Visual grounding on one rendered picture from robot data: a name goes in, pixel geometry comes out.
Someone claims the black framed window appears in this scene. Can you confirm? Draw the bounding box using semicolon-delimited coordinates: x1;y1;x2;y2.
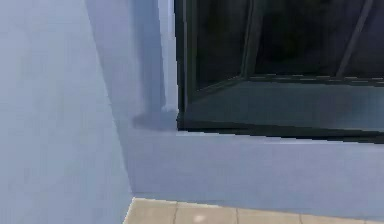
173;0;384;145

